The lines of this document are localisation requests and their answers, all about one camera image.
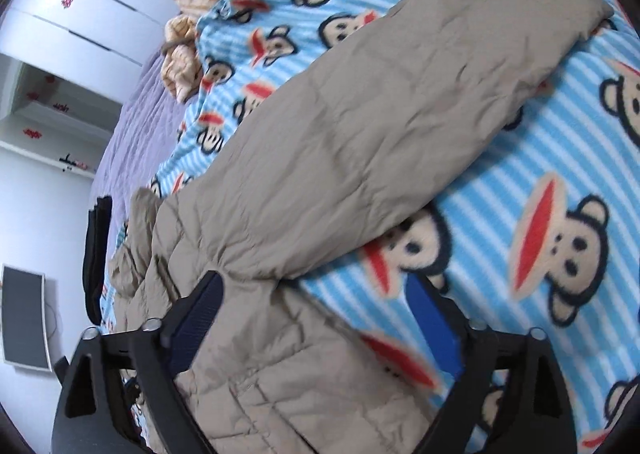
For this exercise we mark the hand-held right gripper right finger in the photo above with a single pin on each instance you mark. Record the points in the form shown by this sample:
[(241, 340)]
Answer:
[(432, 319)]

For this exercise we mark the black and red shelf item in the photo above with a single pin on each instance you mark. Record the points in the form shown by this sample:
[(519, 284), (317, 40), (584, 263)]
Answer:
[(75, 164)]

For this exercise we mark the white wardrobe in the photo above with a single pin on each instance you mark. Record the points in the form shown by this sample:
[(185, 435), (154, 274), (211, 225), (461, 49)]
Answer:
[(100, 19)]

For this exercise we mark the blue striped monkey print blanket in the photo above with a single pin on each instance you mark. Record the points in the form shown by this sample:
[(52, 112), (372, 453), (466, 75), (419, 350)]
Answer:
[(500, 214)]

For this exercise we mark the white wall shelf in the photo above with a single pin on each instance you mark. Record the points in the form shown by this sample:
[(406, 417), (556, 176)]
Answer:
[(55, 119)]

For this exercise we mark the beige puffer jacket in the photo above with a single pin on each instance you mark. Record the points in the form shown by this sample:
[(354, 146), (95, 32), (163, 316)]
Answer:
[(350, 134)]

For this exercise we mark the purple bed sheet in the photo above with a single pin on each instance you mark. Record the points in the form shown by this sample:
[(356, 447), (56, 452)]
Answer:
[(140, 134)]

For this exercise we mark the red wardrobe sticker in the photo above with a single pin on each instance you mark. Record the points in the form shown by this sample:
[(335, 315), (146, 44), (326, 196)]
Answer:
[(67, 0)]

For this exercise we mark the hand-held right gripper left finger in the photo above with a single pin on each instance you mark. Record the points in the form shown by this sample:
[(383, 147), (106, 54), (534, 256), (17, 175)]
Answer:
[(197, 319)]

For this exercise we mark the flat dark monitor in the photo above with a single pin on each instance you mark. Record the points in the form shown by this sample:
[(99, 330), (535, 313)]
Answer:
[(25, 316)]

